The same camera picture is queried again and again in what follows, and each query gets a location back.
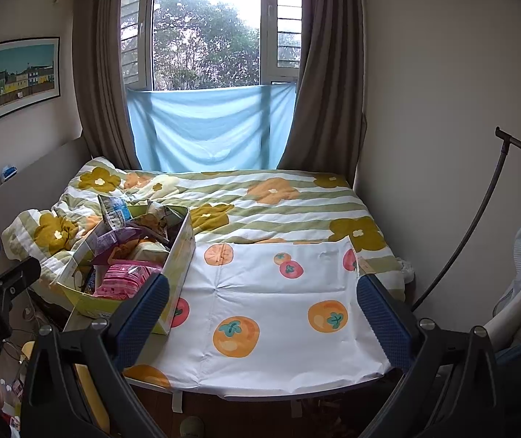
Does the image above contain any black lamp pole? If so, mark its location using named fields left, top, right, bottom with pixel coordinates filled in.
left=411, top=127, right=521, bottom=311

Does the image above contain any yellow-green cardboard box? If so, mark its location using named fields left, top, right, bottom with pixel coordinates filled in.
left=57, top=207, right=196, bottom=336

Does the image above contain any purple snack packet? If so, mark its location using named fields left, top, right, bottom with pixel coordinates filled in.
left=91, top=228, right=145, bottom=265

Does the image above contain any pink printed bag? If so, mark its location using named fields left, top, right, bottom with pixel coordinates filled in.
left=0, top=374, right=26, bottom=430

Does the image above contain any framed wall poster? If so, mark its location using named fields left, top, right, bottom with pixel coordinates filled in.
left=0, top=36, right=62, bottom=127

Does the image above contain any yellow plastic item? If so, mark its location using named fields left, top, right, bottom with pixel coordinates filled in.
left=20, top=342, right=110, bottom=434

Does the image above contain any grey and yellow chip packet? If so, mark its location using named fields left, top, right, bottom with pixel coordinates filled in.
left=128, top=201, right=188, bottom=242

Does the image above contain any orange and cream snack packet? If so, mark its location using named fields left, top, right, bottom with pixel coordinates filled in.
left=126, top=242, right=170, bottom=265

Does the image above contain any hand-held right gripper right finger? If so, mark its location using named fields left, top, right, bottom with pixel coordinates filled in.
left=356, top=274, right=503, bottom=438

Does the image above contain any floral striped quilt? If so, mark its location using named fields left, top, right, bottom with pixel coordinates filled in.
left=2, top=157, right=409, bottom=297

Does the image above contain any white mesh chair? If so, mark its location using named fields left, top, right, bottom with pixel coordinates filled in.
left=489, top=219, right=521, bottom=366

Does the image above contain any light blue cloth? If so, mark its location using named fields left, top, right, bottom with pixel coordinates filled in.
left=126, top=83, right=298, bottom=173

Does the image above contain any blue and white snack packet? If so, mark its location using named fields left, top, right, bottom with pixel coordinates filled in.
left=98, top=195, right=131, bottom=229

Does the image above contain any white fruit-print cloth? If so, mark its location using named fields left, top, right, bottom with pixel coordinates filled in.
left=123, top=237, right=391, bottom=397

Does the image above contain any pink striped snack packet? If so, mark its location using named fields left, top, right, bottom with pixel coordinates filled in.
left=93, top=260, right=163, bottom=299

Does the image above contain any window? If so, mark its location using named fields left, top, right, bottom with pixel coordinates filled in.
left=119, top=0, right=304, bottom=92

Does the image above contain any green ball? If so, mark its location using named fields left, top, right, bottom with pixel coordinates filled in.
left=180, top=417, right=206, bottom=438

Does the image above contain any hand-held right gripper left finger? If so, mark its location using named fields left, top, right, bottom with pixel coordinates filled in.
left=20, top=274, right=171, bottom=438

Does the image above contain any grey bed headboard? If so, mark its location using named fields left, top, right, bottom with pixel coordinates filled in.
left=0, top=137, right=92, bottom=233

